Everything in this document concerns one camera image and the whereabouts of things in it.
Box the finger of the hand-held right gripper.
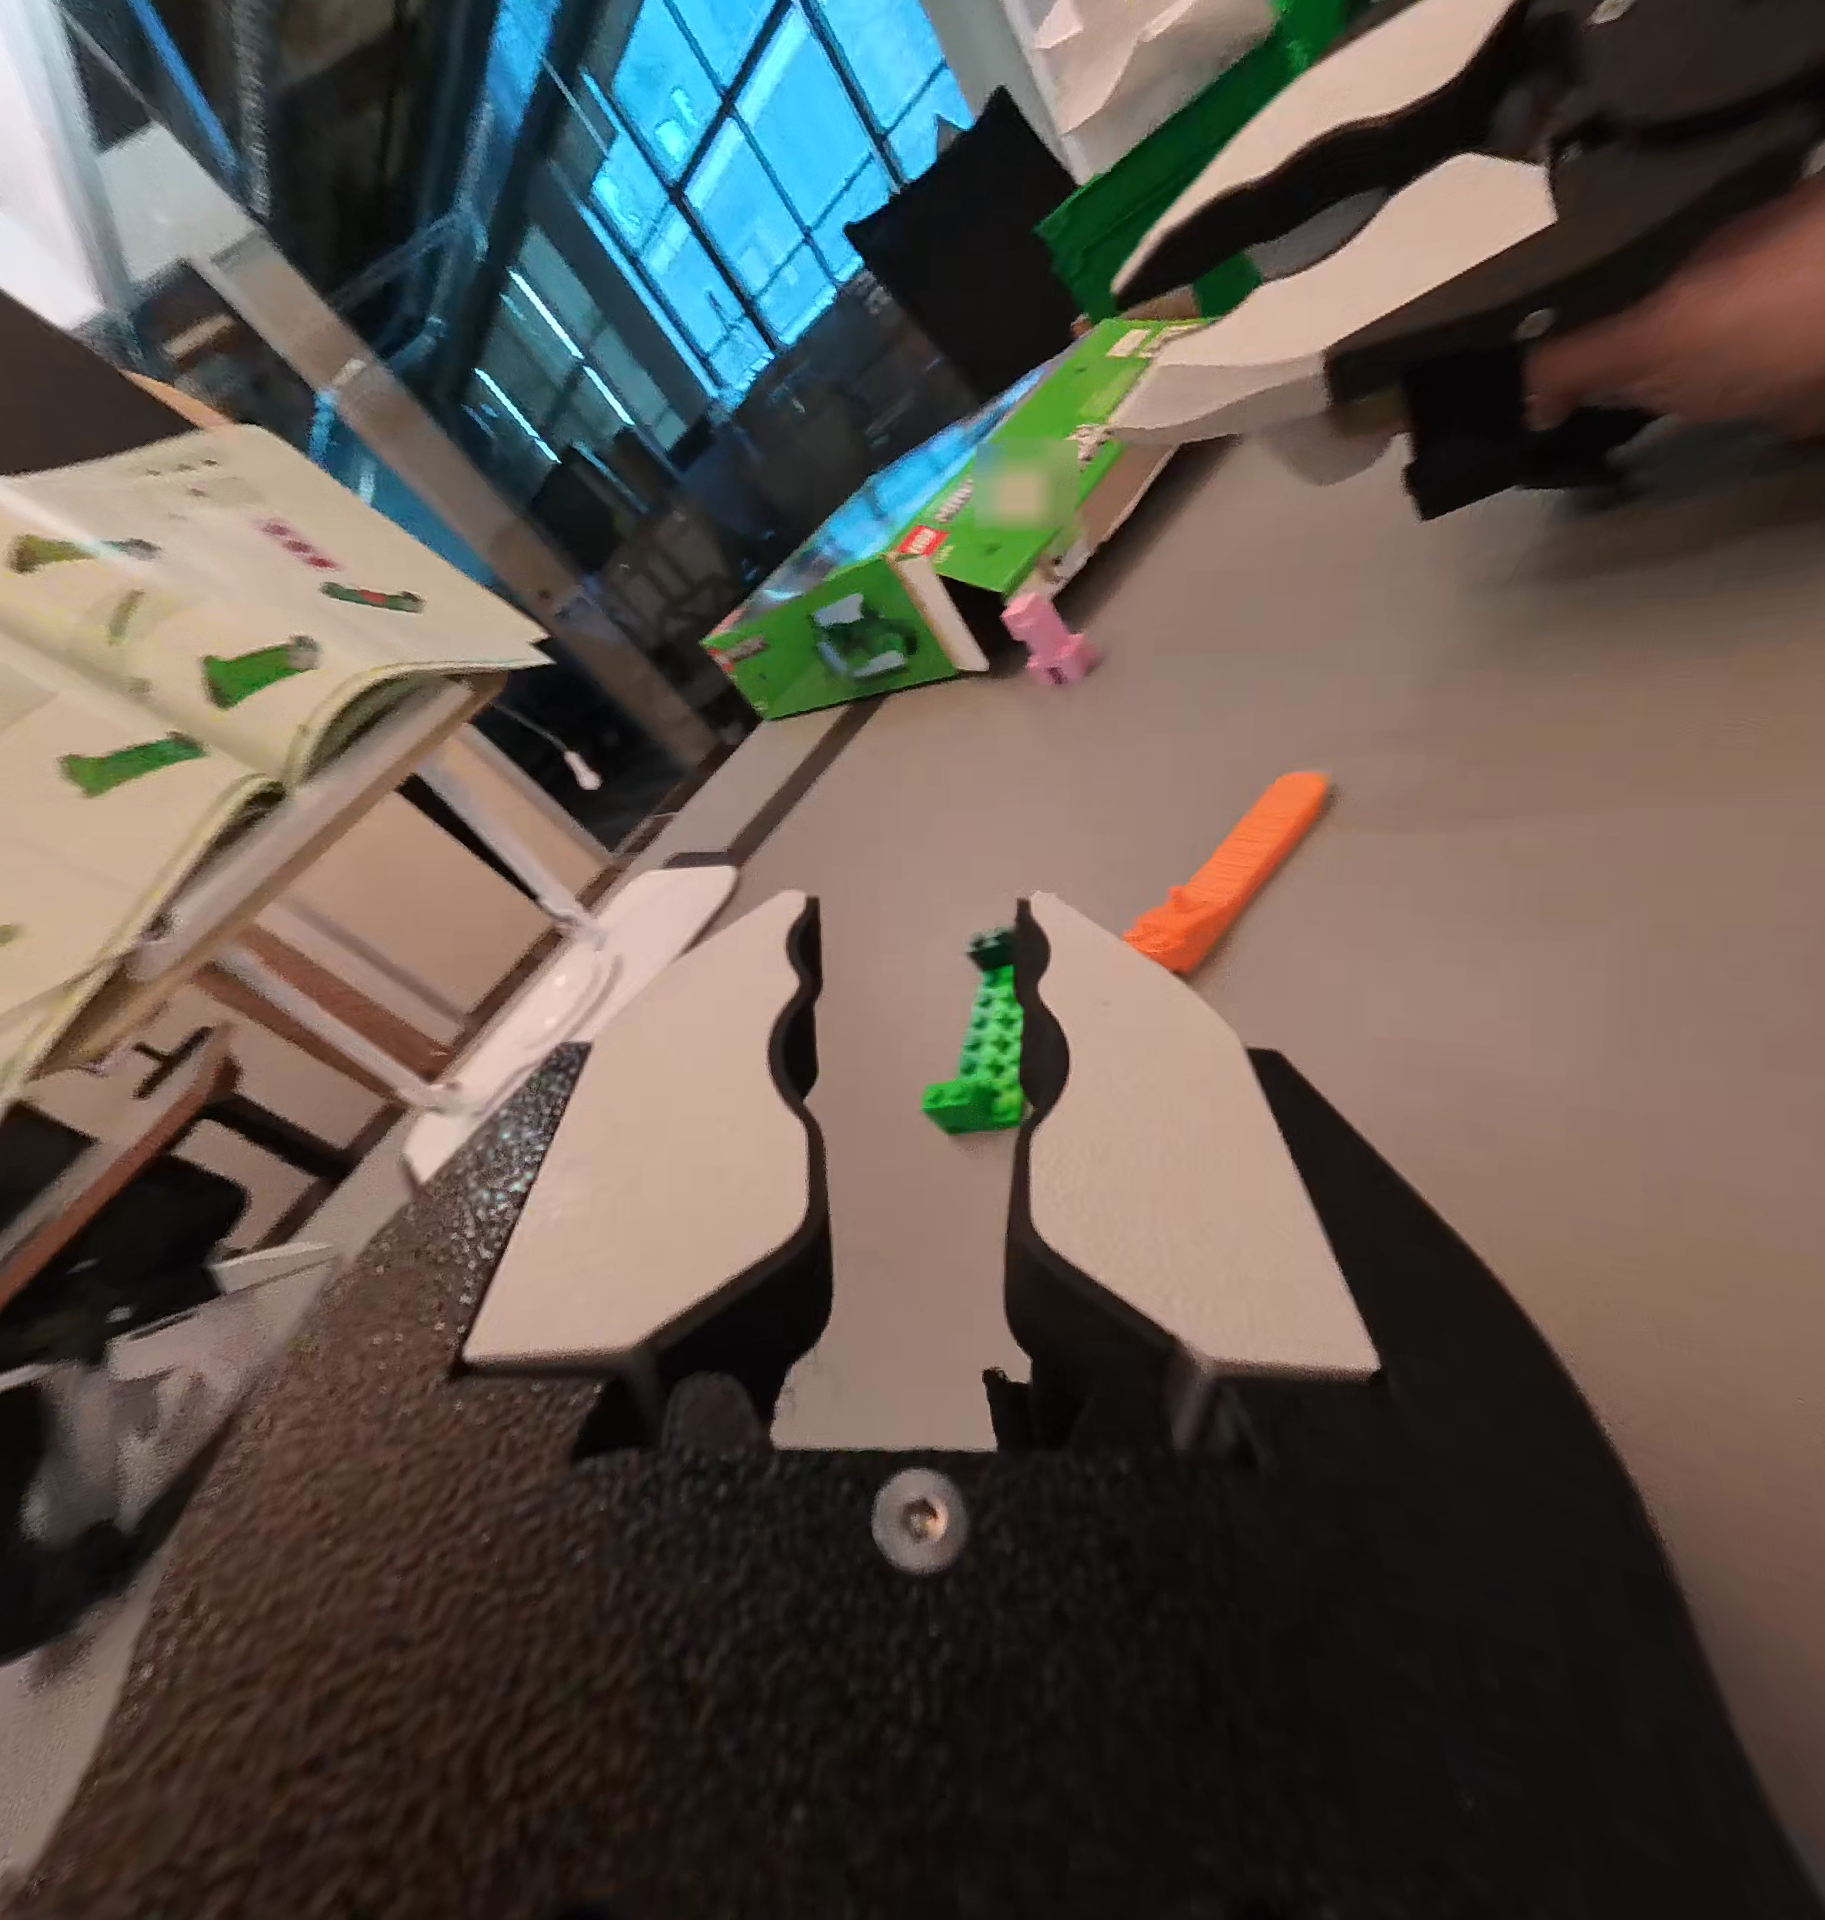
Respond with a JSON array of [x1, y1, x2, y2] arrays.
[[1111, 0, 1532, 303], [1111, 150, 1562, 445]]

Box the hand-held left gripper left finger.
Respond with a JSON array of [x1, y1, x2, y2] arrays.
[[458, 890, 835, 1449]]

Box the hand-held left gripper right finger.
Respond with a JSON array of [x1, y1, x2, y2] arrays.
[[1003, 891, 1384, 1456]]

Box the green lego plate assembly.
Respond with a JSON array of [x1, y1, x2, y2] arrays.
[[920, 960, 1037, 1140]]

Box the orange lego brick separator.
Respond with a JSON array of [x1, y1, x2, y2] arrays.
[[1121, 769, 1335, 978]]

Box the pink lego pig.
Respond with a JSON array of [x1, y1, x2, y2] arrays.
[[1000, 591, 1102, 692]]

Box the green lego box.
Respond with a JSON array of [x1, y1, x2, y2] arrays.
[[700, 316, 1216, 722]]

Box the lego instruction booklet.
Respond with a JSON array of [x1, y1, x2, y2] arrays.
[[0, 422, 554, 1160]]

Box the person's right hand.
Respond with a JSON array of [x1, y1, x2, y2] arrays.
[[1523, 150, 1825, 441]]

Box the white paper bags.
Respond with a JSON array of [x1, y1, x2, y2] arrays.
[[1024, 0, 1280, 140]]

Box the white book stand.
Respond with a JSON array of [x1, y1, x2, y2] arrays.
[[132, 676, 743, 1189]]

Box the green plastic bins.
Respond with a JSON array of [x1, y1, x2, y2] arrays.
[[1035, 0, 1356, 326]]

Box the large paned window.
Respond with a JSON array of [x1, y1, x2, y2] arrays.
[[463, 0, 977, 439]]

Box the white and black device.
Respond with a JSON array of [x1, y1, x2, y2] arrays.
[[0, 1244, 331, 1670]]

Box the white stand cord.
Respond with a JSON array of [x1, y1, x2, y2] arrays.
[[489, 704, 604, 795]]

